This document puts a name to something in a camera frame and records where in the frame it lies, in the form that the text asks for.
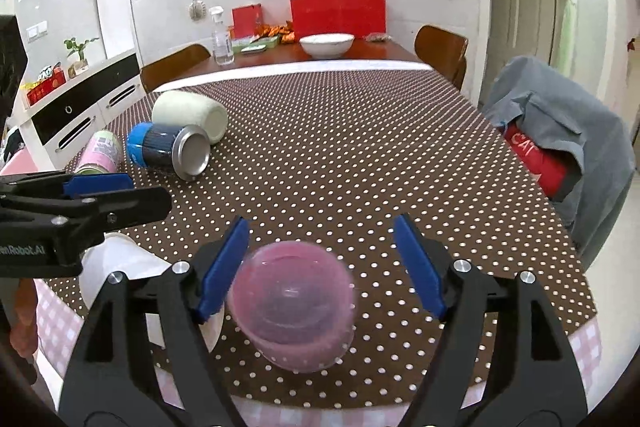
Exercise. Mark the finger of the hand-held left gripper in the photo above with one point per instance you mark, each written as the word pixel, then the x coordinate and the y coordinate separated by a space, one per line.
pixel 97 185
pixel 127 206

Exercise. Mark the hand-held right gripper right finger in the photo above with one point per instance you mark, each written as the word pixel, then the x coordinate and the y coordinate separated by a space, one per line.
pixel 420 264

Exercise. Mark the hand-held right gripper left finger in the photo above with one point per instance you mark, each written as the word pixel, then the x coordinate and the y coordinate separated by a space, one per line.
pixel 222 267

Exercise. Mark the pink plastic cup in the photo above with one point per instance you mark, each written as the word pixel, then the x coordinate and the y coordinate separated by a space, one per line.
pixel 295 307

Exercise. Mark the pink and green cup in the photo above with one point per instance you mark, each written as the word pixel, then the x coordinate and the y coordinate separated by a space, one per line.
pixel 100 149

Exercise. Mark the white plastic cup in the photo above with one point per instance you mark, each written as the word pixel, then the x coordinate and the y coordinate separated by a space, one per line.
pixel 125 252

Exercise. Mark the blue steel cup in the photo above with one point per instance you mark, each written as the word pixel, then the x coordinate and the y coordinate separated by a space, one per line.
pixel 150 147

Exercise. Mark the person's left hand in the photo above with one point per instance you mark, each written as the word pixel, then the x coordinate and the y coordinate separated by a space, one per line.
pixel 24 317

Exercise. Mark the white and black cabinet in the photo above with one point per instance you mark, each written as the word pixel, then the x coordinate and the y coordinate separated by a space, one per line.
pixel 85 107

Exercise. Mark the red box on cabinet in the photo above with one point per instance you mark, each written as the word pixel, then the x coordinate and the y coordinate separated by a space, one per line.
pixel 45 89

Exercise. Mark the white ceramic mug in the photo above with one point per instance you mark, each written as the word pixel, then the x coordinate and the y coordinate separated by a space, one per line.
pixel 185 112

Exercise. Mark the small potted plant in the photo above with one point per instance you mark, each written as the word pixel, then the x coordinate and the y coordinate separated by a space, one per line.
pixel 79 57

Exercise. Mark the brown polka dot tablecloth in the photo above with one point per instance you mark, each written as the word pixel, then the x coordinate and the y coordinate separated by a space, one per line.
pixel 325 167

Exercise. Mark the wooden chair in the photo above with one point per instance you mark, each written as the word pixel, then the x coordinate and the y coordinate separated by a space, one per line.
pixel 440 49
pixel 170 64

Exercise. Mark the dark screen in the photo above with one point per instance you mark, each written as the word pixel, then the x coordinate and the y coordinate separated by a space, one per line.
pixel 11 62

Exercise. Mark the red garment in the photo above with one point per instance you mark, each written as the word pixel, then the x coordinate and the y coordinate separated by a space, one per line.
pixel 535 162

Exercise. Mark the clear spray bottle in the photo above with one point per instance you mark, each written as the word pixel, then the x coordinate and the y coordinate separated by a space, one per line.
pixel 222 47

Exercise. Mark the green tray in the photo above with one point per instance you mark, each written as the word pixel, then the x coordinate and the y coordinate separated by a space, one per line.
pixel 260 46

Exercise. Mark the small red box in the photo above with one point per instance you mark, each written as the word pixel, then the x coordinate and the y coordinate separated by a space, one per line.
pixel 246 22

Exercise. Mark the grey jacket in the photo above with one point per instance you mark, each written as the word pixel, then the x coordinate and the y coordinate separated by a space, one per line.
pixel 575 107

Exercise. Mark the orange snack packets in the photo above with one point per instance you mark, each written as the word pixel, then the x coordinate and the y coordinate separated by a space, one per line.
pixel 275 32

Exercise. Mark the white bowl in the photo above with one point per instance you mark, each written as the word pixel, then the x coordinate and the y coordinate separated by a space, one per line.
pixel 326 44

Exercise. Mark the white wall switch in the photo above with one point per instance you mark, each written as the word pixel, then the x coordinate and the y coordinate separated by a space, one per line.
pixel 36 30

